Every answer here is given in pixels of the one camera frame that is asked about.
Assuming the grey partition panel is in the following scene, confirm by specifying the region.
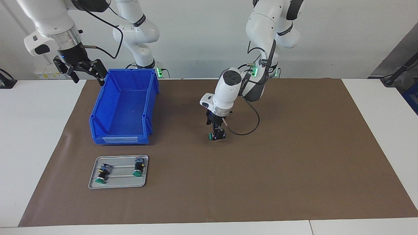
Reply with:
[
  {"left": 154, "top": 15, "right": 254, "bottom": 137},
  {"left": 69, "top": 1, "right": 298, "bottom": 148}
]
[{"left": 369, "top": 31, "right": 418, "bottom": 79}]

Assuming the silver metal tray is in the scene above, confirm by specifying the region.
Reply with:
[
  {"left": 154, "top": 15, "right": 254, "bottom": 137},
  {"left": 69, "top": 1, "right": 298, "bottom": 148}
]
[{"left": 88, "top": 155, "right": 149, "bottom": 189}]

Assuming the blue crate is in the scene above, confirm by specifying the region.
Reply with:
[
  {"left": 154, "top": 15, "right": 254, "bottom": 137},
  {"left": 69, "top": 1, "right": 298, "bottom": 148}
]
[{"left": 402, "top": 90, "right": 418, "bottom": 115}]

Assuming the black clamp with cable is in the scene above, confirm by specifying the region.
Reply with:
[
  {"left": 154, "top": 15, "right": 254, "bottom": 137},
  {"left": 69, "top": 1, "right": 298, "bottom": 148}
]
[{"left": 0, "top": 69, "right": 17, "bottom": 89}]

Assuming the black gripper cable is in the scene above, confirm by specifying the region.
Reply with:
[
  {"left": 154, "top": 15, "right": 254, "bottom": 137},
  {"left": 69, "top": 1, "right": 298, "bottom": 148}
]
[
  {"left": 223, "top": 98, "right": 260, "bottom": 136},
  {"left": 80, "top": 7, "right": 124, "bottom": 60}
]

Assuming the blue plastic storage bin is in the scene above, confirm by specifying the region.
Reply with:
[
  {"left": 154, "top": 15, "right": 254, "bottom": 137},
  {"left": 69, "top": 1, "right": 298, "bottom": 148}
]
[{"left": 89, "top": 69, "right": 160, "bottom": 145}]

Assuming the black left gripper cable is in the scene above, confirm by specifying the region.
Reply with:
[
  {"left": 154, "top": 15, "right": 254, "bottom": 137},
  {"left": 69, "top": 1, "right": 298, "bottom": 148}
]
[{"left": 223, "top": 98, "right": 260, "bottom": 136}]

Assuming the green push button switch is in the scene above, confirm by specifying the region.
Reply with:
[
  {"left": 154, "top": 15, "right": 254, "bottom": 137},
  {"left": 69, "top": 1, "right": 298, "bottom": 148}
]
[
  {"left": 208, "top": 129, "right": 226, "bottom": 141},
  {"left": 132, "top": 157, "right": 146, "bottom": 177},
  {"left": 95, "top": 164, "right": 112, "bottom": 184}
]

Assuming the brown paper table mat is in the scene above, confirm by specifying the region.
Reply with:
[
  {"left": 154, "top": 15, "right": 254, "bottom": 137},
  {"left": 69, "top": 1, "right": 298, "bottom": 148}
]
[{"left": 18, "top": 78, "right": 418, "bottom": 227}]

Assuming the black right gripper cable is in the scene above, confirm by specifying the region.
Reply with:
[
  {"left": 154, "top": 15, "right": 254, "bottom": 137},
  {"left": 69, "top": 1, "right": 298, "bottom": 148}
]
[{"left": 80, "top": 7, "right": 124, "bottom": 60}]

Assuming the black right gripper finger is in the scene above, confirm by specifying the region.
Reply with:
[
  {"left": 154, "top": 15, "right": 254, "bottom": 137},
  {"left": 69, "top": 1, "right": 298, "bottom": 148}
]
[
  {"left": 53, "top": 56, "right": 79, "bottom": 84},
  {"left": 78, "top": 59, "right": 107, "bottom": 86}
]

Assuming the black stand pole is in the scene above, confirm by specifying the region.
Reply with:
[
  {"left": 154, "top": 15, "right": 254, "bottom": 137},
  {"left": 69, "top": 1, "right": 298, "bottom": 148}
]
[{"left": 380, "top": 54, "right": 418, "bottom": 87}]

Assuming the white wall socket box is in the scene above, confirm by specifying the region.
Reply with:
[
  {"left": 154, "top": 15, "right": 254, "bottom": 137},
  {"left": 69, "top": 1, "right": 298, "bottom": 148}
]
[{"left": 34, "top": 64, "right": 71, "bottom": 80}]

